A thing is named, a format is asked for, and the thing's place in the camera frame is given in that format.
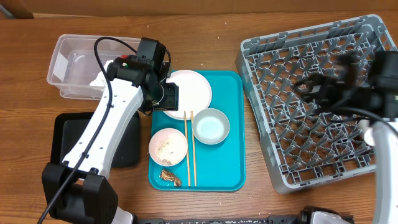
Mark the pink bowl with rice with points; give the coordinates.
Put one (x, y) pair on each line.
(168, 147)

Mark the left wooden chopstick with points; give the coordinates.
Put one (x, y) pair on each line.
(187, 154)

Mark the black table edge rail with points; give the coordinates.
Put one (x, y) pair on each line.
(308, 215)

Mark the brown food scrap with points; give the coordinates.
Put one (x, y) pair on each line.
(169, 176)

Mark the teal plastic tray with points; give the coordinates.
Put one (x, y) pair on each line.
(220, 167)

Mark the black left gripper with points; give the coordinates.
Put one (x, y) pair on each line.
(171, 101)

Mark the pink round plate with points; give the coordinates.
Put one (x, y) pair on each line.
(195, 93)

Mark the grey dishwasher rack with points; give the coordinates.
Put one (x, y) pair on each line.
(302, 149)

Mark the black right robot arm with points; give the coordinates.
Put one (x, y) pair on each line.
(382, 77)

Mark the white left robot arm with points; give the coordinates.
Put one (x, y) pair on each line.
(78, 190)

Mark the black tray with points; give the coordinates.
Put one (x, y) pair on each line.
(69, 127)

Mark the clear plastic bin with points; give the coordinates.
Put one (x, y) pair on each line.
(74, 66)

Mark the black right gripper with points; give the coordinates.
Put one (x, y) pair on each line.
(314, 81)

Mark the grey-green bowl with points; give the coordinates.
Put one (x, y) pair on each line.
(210, 126)

